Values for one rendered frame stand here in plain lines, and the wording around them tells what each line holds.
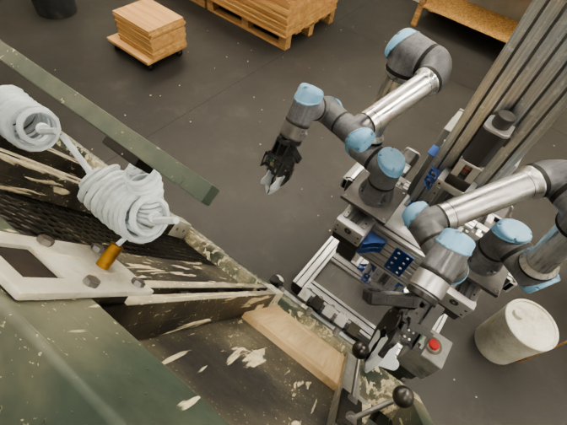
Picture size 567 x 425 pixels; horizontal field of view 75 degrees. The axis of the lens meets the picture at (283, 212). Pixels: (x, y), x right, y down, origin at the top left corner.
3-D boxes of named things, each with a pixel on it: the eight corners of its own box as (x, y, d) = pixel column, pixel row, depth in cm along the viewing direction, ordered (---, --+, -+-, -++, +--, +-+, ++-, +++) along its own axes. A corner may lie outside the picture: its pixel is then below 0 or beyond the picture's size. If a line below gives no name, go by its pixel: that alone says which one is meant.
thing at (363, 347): (360, 405, 80) (370, 341, 82) (359, 411, 76) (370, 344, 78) (342, 400, 81) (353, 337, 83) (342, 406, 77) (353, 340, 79)
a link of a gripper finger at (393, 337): (386, 362, 75) (409, 325, 76) (380, 357, 75) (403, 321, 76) (377, 352, 80) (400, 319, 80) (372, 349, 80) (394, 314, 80)
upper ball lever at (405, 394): (350, 428, 68) (416, 400, 67) (349, 436, 65) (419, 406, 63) (341, 407, 69) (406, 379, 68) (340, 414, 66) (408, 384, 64)
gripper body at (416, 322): (419, 358, 77) (450, 309, 77) (386, 336, 76) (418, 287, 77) (404, 345, 84) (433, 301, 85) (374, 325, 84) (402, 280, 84)
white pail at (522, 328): (526, 341, 240) (580, 315, 203) (513, 379, 225) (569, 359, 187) (480, 311, 249) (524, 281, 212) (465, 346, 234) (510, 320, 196)
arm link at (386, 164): (383, 195, 149) (395, 172, 138) (359, 174, 154) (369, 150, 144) (402, 182, 154) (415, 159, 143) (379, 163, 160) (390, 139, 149)
